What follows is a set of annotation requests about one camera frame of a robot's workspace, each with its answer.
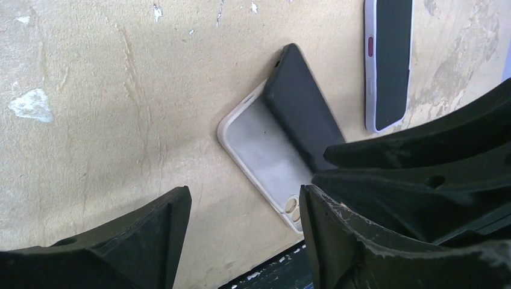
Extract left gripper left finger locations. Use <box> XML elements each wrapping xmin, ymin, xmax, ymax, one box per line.
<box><xmin>1</xmin><ymin>186</ymin><xmax>192</xmax><ymax>288</ymax></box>

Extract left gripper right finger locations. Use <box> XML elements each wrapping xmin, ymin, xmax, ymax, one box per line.
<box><xmin>299</xmin><ymin>185</ymin><xmax>510</xmax><ymax>288</ymax></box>

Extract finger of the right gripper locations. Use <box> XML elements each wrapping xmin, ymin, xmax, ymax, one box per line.
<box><xmin>324</xmin><ymin>79</ymin><xmax>510</xmax><ymax>169</ymax></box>
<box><xmin>312</xmin><ymin>144</ymin><xmax>510</xmax><ymax>244</ymax></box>

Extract lavender phone case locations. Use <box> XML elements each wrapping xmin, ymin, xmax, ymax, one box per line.
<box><xmin>364</xmin><ymin>1</ymin><xmax>414</xmax><ymax>133</ymax></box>

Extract black phone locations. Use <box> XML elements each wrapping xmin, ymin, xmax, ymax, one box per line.
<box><xmin>263</xmin><ymin>43</ymin><xmax>345</xmax><ymax>173</ymax></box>
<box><xmin>375</xmin><ymin>0</ymin><xmax>413</xmax><ymax>131</ymax></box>

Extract white phone case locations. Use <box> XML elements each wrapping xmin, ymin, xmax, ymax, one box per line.
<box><xmin>216</xmin><ymin>82</ymin><xmax>312</xmax><ymax>234</ymax></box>

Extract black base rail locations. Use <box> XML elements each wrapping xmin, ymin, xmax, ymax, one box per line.
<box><xmin>219</xmin><ymin>241</ymin><xmax>314</xmax><ymax>289</ymax></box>

